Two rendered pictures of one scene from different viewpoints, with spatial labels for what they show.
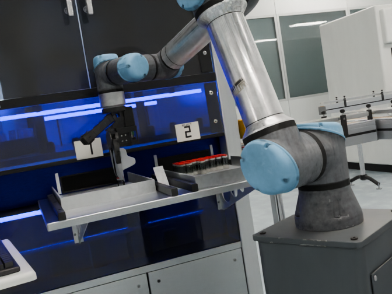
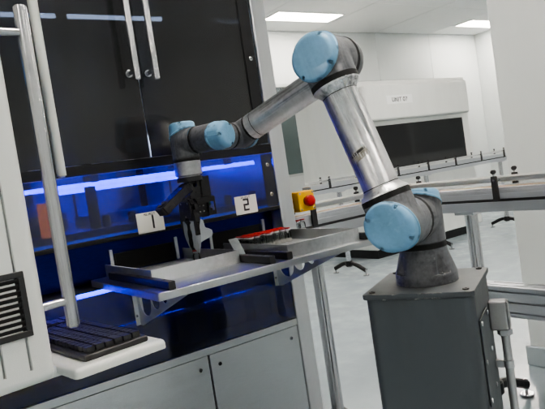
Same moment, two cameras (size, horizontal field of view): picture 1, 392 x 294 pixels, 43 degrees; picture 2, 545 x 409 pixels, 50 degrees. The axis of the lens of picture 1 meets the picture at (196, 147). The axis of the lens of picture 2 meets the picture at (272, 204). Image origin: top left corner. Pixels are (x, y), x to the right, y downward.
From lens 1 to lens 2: 48 cm
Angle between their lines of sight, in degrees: 15
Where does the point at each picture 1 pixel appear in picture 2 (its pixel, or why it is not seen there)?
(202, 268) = (261, 347)
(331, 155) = (435, 217)
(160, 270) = (221, 352)
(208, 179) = (298, 247)
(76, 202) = (166, 275)
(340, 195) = (442, 253)
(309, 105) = not seen: hidden behind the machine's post
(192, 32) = (285, 102)
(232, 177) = (319, 245)
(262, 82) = (381, 150)
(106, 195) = (195, 267)
